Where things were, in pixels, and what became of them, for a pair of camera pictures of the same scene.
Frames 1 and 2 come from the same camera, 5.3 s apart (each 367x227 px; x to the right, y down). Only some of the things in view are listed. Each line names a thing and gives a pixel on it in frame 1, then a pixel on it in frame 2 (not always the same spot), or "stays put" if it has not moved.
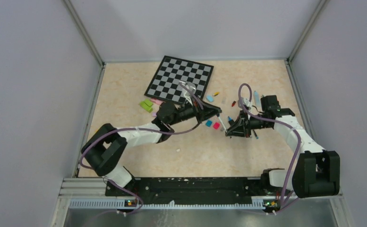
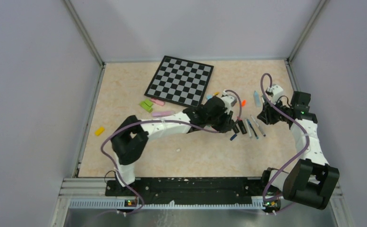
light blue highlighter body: [257, 98] stays put
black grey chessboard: [165, 85] stays put
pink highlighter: [156, 101] stays put
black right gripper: [239, 127] to [266, 115]
